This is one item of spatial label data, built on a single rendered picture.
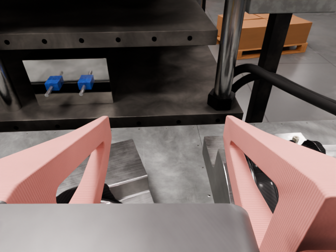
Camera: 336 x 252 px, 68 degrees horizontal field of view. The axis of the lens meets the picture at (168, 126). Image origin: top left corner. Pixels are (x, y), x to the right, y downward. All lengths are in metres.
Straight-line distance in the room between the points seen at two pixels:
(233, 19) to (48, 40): 0.57
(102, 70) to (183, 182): 0.48
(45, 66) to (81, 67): 0.11
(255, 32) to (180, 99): 2.61
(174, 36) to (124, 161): 0.47
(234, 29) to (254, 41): 2.71
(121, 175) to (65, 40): 0.53
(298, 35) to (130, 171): 3.56
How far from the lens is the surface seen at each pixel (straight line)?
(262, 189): 0.49
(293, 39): 3.86
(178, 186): 0.61
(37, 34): 0.91
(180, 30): 0.84
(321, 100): 0.84
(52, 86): 0.92
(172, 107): 0.90
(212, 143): 0.64
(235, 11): 0.79
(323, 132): 0.89
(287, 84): 0.83
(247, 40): 3.45
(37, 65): 0.94
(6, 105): 1.02
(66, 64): 0.91
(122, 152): 0.54
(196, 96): 0.97
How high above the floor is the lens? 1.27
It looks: 37 degrees down
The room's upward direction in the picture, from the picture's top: straight up
